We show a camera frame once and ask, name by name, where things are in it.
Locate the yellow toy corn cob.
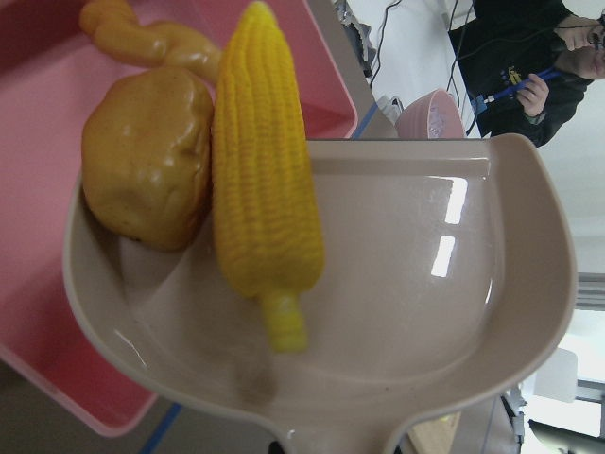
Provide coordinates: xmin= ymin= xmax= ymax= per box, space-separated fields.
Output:
xmin=212 ymin=1 xmax=324 ymax=353

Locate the beige plastic dustpan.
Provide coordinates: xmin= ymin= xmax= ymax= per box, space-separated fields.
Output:
xmin=63 ymin=134 xmax=577 ymax=453

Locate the brown toy potato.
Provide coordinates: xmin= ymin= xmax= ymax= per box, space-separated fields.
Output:
xmin=81 ymin=67 xmax=214 ymax=252

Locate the tan toy ginger root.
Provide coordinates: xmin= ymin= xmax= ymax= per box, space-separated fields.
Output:
xmin=78 ymin=1 xmax=221 ymax=84

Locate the pink plastic bin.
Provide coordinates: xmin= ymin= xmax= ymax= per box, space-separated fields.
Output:
xmin=1 ymin=1 xmax=358 ymax=437

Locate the pink bowl with ice cubes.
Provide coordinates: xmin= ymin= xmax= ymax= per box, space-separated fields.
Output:
xmin=395 ymin=89 xmax=466 ymax=140

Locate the person in black hoodie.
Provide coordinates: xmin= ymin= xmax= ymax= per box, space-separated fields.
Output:
xmin=449 ymin=1 xmax=604 ymax=147

